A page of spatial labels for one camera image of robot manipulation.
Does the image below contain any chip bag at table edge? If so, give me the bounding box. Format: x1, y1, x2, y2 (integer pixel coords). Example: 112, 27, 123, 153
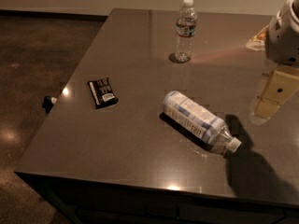
246, 25, 268, 51

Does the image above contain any black rxbar chocolate bar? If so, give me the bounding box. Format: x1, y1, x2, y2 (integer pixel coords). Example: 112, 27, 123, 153
88, 77, 119, 108

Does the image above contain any black object beside table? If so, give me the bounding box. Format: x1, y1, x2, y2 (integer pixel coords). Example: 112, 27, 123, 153
42, 96, 57, 114

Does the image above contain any lying bottle with blue label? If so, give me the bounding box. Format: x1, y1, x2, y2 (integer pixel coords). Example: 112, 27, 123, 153
163, 91, 241, 154

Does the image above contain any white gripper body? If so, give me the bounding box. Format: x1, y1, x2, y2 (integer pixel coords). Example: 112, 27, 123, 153
265, 0, 299, 66

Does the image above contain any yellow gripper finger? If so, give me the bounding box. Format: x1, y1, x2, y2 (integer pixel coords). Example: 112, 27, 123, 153
249, 65, 299, 125

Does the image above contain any clear water bottle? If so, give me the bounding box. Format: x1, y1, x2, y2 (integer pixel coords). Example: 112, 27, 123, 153
175, 0, 197, 63

